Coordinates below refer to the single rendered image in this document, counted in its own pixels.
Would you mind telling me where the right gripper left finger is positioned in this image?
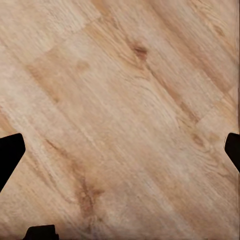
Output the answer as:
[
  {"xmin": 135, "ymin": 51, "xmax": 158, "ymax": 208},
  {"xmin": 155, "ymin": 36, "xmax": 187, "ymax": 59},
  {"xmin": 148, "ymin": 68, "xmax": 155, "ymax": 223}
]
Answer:
[{"xmin": 0, "ymin": 133, "xmax": 26, "ymax": 192}]

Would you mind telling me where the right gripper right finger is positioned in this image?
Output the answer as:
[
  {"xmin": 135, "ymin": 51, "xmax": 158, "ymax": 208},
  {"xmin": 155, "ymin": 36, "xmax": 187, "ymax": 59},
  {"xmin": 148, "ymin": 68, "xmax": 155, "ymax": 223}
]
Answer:
[{"xmin": 224, "ymin": 132, "xmax": 240, "ymax": 172}]

